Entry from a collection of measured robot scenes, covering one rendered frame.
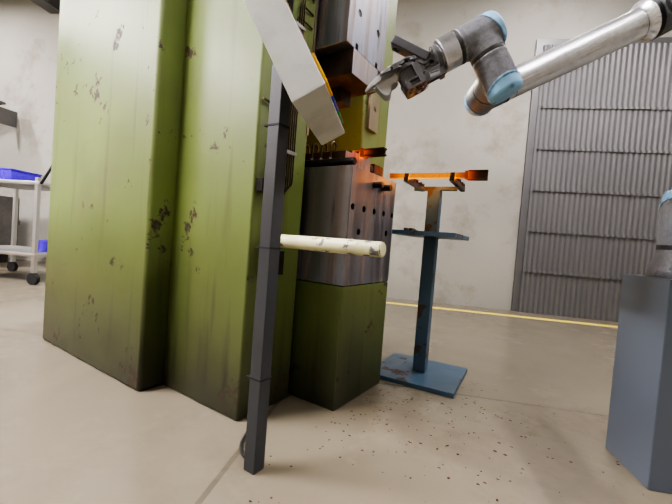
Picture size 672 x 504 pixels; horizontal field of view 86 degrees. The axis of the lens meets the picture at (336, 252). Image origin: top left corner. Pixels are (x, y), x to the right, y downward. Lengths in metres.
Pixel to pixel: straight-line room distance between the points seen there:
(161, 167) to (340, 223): 0.72
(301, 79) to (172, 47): 0.92
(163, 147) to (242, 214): 0.47
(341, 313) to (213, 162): 0.72
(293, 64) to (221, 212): 0.65
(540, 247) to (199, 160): 3.84
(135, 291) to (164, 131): 0.62
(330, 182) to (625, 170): 4.00
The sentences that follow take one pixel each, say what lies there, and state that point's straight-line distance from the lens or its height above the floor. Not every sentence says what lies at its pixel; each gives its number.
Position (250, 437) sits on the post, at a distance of 1.11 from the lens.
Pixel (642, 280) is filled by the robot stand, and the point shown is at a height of 0.59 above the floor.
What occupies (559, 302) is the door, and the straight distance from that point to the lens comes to 4.70.
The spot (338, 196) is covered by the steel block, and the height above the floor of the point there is 0.80.
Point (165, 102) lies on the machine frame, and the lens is 1.62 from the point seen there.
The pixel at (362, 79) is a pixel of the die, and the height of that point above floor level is 1.28.
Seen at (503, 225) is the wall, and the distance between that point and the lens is 4.54.
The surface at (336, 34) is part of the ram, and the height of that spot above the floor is 1.40.
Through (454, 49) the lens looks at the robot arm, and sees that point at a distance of 1.11.
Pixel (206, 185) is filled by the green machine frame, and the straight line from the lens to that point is 1.43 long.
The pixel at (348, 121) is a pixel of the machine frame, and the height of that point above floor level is 1.22.
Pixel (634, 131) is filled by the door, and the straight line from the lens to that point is 5.11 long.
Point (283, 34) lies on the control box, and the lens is 0.90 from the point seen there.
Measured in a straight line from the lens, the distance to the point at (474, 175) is 1.74.
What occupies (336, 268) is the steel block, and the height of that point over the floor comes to 0.53.
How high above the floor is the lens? 0.64
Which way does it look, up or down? 2 degrees down
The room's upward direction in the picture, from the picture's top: 4 degrees clockwise
